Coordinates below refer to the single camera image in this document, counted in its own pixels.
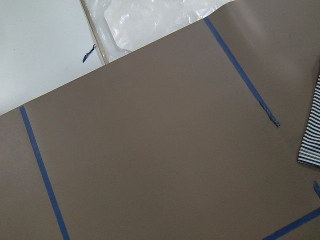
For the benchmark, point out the navy white striped polo shirt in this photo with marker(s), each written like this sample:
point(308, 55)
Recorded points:
point(309, 151)

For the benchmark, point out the clear plastic bag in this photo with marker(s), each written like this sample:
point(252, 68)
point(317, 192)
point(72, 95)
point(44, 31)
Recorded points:
point(120, 27)

